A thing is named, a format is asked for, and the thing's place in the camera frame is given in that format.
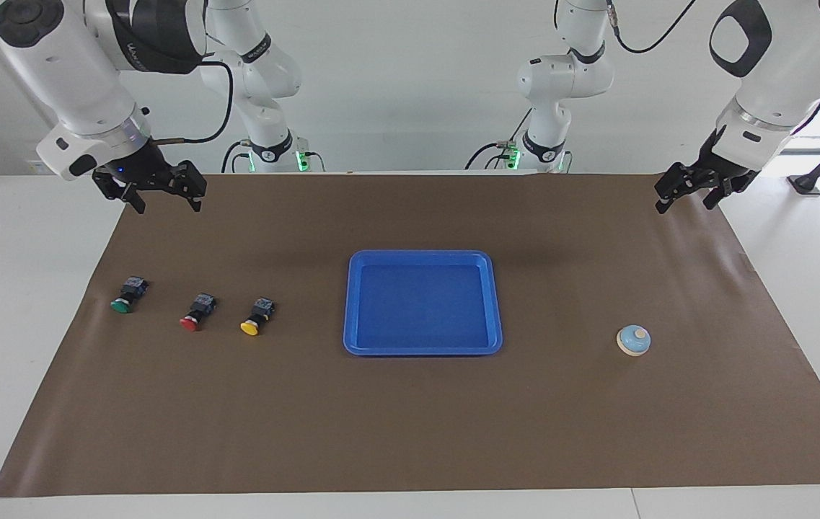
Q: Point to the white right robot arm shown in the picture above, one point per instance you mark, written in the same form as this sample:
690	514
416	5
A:
71	72

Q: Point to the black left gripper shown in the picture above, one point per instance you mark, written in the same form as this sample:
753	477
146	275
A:
723	162

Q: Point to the yellow push button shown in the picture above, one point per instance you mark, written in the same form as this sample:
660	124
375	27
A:
257	318

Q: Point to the red push button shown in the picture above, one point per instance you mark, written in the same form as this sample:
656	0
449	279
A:
197	313

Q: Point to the brown table mat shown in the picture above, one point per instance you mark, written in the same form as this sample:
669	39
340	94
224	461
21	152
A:
381	418

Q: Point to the light blue desk bell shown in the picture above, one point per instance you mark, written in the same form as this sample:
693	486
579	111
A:
633	342

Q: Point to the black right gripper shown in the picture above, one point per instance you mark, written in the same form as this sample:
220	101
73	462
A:
139	164

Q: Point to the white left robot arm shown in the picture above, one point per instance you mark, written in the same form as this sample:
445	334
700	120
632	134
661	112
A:
785	65

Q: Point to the blue plastic tray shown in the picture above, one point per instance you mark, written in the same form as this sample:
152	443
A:
420	310

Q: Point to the green push button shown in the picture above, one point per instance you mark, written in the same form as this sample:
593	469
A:
127	297

